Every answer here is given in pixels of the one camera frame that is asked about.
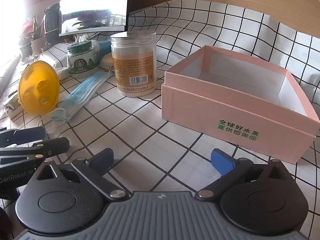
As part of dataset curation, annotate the small plastic wrapped packet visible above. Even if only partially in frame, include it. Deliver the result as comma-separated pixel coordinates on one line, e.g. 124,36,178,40
51,66,68,80

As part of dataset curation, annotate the yellow clip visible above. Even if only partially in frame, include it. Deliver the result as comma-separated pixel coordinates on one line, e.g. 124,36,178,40
17,60,60,114

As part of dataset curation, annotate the blue face mask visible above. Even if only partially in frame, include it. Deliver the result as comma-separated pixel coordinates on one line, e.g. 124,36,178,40
37,70,112,133

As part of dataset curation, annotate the dark bag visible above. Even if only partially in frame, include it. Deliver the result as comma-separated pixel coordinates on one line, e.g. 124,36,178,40
44,4,62,45

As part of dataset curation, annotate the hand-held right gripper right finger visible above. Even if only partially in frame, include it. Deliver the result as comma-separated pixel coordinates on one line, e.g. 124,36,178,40
196,149,297,202

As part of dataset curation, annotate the pink cardboard box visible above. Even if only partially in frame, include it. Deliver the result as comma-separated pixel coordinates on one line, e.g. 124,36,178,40
161,45,320,164

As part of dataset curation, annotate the white black checkered tablecloth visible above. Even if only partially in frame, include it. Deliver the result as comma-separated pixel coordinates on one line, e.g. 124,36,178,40
0,0,320,240

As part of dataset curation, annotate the clear plastic jar tan label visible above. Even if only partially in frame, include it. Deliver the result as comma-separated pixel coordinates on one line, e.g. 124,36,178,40
110,31,157,97

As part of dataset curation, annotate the floral tissue packet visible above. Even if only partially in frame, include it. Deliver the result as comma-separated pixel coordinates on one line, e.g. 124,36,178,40
3,94,27,120

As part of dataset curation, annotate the potted plant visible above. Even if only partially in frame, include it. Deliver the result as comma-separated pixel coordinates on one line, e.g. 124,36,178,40
19,34,33,61
27,14,47,55

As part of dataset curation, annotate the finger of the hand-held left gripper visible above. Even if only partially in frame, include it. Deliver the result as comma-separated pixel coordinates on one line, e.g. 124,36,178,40
0,127,47,146
0,137,70,165

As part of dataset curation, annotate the round wooden lid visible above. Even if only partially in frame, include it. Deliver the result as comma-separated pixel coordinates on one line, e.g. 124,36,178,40
100,54,115,74

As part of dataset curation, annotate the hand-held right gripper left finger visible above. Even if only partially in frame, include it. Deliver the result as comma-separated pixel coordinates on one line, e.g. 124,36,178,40
37,148,129,200

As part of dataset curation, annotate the light blue packet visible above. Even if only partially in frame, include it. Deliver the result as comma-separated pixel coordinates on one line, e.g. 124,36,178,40
96,40,112,55

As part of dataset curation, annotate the green lid glass jar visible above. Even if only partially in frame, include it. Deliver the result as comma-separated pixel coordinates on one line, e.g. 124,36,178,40
66,41,100,78

